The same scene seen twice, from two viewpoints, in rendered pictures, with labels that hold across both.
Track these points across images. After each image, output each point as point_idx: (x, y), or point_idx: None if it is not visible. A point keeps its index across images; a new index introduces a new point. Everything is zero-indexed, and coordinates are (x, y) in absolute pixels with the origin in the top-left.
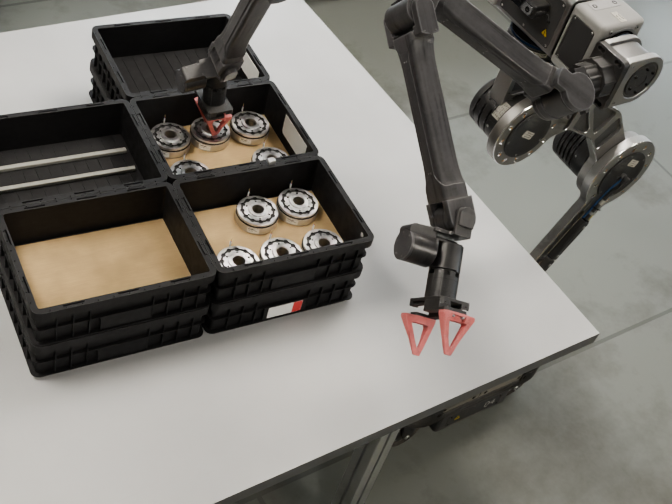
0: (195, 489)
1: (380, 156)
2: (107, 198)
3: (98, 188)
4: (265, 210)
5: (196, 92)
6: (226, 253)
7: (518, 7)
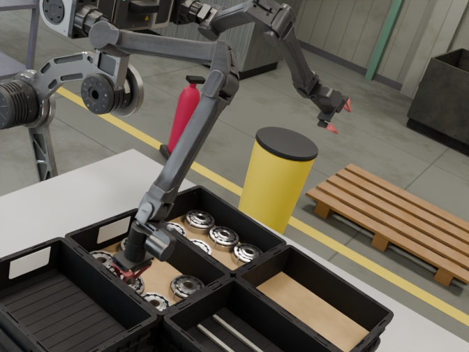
0: (356, 286)
1: (23, 227)
2: None
3: (276, 309)
4: (195, 243)
5: (132, 267)
6: (247, 258)
7: (128, 19)
